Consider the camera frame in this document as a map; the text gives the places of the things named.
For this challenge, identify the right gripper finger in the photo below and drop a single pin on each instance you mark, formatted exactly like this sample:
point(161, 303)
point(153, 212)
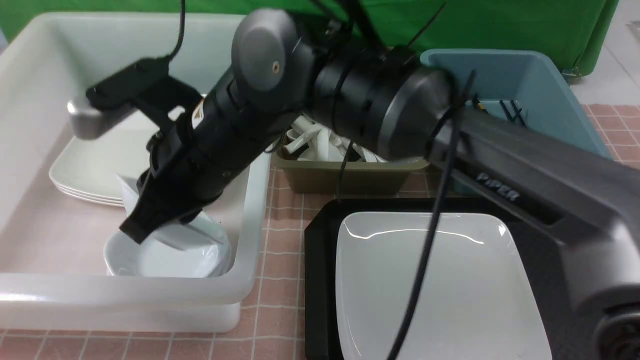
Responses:
point(154, 208)

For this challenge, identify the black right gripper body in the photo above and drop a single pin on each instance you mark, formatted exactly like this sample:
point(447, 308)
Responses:
point(207, 150)

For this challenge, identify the white square rice plate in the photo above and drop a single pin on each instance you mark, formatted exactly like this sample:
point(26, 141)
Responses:
point(476, 301)

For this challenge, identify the white small dish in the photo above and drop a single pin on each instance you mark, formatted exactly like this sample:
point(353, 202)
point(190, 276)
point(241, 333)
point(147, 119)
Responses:
point(201, 232)

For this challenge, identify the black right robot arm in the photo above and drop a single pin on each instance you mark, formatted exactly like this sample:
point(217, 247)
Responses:
point(285, 64)

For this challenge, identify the bottom stacked white plate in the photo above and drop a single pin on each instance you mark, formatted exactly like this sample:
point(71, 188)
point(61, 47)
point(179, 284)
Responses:
point(95, 203)

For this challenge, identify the top stacked white square plate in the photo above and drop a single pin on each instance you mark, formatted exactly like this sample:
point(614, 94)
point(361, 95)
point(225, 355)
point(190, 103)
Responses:
point(88, 170)

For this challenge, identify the white bowl in tub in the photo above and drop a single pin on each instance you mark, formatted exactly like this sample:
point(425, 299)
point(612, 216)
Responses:
point(199, 249)

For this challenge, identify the olive green plastic bin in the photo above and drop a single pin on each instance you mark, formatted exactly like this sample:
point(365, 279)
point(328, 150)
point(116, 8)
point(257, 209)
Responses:
point(316, 160)

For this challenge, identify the large white plastic tub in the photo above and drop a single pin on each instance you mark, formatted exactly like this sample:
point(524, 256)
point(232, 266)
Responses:
point(56, 57)

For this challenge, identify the pink checkered tablecloth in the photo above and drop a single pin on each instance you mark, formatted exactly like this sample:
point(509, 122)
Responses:
point(275, 250)

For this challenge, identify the blue plastic bin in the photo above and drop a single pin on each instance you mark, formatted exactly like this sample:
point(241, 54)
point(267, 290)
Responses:
point(540, 75)

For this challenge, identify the green backdrop cloth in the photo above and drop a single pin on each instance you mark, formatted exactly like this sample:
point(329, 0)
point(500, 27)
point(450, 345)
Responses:
point(570, 32)

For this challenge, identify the black plastic tray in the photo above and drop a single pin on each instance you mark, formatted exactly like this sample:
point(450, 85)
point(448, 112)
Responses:
point(570, 335)

